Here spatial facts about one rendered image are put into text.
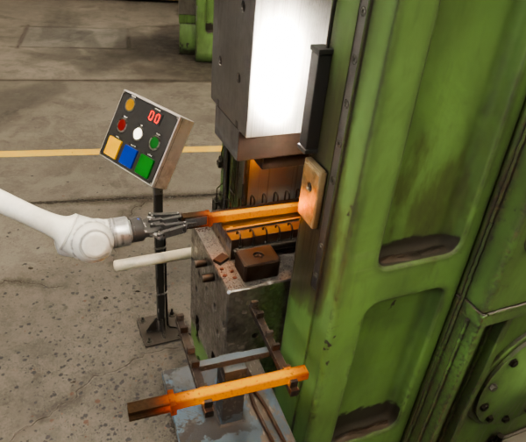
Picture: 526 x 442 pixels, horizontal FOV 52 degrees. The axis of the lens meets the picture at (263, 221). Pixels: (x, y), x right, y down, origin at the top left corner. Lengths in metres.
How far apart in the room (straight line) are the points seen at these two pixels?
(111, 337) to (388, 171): 1.86
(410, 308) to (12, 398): 1.72
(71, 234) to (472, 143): 1.04
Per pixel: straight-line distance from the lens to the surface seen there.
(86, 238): 1.40
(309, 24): 1.42
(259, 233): 1.73
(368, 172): 1.23
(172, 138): 2.00
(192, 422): 1.57
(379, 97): 1.16
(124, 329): 2.81
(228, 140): 1.59
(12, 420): 2.56
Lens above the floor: 1.98
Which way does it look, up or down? 33 degrees down
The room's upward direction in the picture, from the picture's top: 6 degrees clockwise
